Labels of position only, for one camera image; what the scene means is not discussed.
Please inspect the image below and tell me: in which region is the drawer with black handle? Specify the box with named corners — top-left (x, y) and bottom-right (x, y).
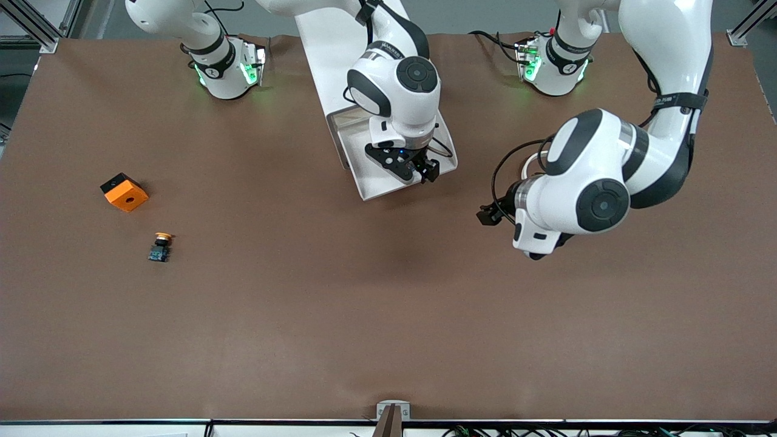
top-left (328, 108), bottom-right (459, 202)

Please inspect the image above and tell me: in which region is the white drawer cabinet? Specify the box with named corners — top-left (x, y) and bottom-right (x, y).
top-left (294, 0), bottom-right (442, 143)

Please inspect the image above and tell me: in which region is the yellow push button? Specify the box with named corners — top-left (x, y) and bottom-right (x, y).
top-left (148, 232), bottom-right (175, 263)

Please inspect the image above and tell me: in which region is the brown table mat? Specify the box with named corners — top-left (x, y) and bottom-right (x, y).
top-left (0, 32), bottom-right (777, 422)

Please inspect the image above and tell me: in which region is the silver base connector block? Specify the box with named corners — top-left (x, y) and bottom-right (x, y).
top-left (515, 36), bottom-right (543, 83)
top-left (242, 38), bottom-right (268, 87)

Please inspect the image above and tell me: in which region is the black right camera bracket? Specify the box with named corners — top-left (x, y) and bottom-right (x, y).
top-left (364, 143), bottom-right (421, 185)

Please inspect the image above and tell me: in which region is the black base cable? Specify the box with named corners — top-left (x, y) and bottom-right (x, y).
top-left (469, 29), bottom-right (523, 61)

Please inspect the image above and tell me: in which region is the grey metal clamp bracket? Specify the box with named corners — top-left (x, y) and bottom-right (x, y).
top-left (376, 400), bottom-right (412, 421)

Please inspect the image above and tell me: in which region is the brown tapered post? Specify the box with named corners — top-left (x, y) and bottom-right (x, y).
top-left (372, 404), bottom-right (405, 437)

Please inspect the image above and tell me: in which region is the aluminium frame profile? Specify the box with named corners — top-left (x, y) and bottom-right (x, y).
top-left (727, 0), bottom-right (777, 48)
top-left (0, 0), bottom-right (83, 54)

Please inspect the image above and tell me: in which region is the white table edge rail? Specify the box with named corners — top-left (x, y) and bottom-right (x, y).
top-left (0, 419), bottom-right (777, 437)

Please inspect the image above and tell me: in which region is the orange black switch box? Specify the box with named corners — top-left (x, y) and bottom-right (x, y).
top-left (100, 172), bottom-right (149, 213)

